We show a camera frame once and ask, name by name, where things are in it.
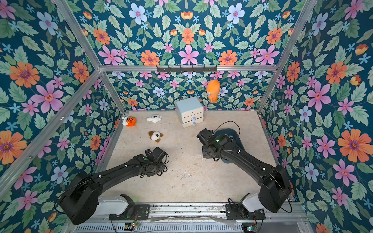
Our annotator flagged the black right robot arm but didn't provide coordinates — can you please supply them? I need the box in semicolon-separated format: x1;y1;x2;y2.
200;139;291;213

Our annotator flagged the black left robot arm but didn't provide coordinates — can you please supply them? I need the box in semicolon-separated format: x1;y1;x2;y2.
55;148;169;225

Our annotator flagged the teal storage box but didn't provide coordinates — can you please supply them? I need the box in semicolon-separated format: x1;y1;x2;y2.
214;128;245;165

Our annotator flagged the brown white dog plush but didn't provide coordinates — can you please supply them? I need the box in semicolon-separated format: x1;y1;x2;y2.
148;131;164;143

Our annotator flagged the white mini drawer cabinet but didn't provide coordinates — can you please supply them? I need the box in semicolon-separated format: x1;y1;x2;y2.
176;97;204;128

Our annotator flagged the orange white plush toy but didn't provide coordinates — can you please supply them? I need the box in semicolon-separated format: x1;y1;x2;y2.
122;116;137;127

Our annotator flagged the orange plush toy hanging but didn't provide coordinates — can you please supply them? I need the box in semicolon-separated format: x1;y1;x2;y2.
206;80;220;103

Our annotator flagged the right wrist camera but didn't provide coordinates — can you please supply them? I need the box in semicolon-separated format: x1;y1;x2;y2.
197;128;215;146

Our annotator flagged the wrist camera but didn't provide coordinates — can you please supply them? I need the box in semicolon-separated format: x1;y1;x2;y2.
145;147;168;163
197;128;215;146

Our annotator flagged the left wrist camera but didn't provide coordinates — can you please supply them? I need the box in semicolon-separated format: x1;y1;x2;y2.
145;147;168;163

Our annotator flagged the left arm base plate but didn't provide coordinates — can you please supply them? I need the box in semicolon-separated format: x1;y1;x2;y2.
109;204;150;221

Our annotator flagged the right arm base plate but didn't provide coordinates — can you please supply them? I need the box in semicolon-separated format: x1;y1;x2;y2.
225;203;266;220

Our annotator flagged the black hook rail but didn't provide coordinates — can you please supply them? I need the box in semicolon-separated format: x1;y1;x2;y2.
156;65;218;73

